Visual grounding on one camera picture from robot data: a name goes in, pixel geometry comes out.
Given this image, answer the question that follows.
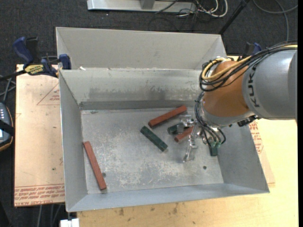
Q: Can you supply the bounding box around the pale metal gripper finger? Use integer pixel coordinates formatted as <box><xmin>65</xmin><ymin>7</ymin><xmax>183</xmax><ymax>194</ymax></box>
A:
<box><xmin>183</xmin><ymin>126</ymin><xmax>198</xmax><ymax>163</ymax></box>
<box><xmin>178</xmin><ymin>114</ymin><xmax>195</xmax><ymax>128</ymax></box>

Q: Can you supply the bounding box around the red-brown flat block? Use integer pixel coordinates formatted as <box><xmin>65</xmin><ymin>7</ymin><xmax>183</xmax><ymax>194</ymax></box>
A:
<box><xmin>148</xmin><ymin>105</ymin><xmax>188</xmax><ymax>128</ymax></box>
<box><xmin>82</xmin><ymin>140</ymin><xmax>107</xmax><ymax>191</ymax></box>
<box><xmin>174</xmin><ymin>126</ymin><xmax>194</xmax><ymax>144</ymax></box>

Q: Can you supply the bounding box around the dark green flat block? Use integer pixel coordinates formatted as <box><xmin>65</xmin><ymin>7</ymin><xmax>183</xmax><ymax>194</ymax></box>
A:
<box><xmin>167</xmin><ymin>124</ymin><xmax>184</xmax><ymax>135</ymax></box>
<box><xmin>140</xmin><ymin>125</ymin><xmax>169</xmax><ymax>152</ymax></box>

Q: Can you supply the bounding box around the grey metal bin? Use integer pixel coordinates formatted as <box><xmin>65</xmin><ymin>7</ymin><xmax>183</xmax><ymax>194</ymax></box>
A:
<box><xmin>55</xmin><ymin>26</ymin><xmax>270</xmax><ymax>213</ymax></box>

